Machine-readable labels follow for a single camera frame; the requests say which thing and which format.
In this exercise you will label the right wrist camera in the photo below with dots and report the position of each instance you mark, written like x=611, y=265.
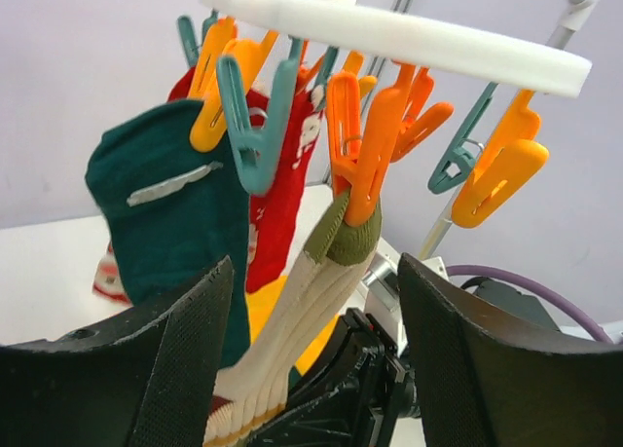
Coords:
x=380, y=289

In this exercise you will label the white clip sock hanger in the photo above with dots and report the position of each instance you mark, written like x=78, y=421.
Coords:
x=416, y=40

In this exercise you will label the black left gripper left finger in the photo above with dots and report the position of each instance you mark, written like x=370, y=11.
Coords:
x=143, y=377

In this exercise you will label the red christmas sock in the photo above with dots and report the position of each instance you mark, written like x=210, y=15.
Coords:
x=256, y=232
x=107, y=280

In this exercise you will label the silver clothes rack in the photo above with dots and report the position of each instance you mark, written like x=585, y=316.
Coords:
x=457, y=164

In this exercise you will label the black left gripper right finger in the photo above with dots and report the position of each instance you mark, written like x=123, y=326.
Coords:
x=487, y=378

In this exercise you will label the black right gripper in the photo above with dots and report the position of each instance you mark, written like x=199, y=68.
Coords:
x=353, y=395

